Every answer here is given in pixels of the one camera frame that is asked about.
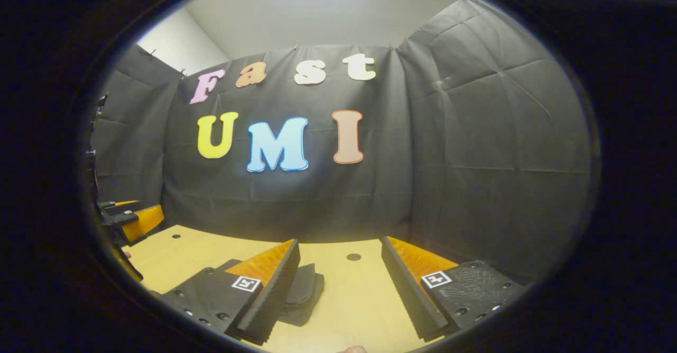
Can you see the dark grey jeans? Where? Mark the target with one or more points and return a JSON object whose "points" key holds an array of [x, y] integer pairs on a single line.
{"points": [[305, 289]]}

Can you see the black backdrop cloth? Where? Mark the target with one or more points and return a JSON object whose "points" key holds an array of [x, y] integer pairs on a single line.
{"points": [[476, 157]]}

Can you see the black metal stand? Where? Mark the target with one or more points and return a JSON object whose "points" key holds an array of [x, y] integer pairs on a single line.
{"points": [[100, 100]]}

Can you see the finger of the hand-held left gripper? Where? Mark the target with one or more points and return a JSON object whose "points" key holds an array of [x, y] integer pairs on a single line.
{"points": [[129, 268], [140, 220]]}

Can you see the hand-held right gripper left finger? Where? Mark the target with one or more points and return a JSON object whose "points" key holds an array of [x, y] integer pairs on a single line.
{"points": [[272, 295]]}

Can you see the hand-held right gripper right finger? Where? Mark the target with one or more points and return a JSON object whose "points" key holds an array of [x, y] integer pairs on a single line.
{"points": [[407, 295]]}

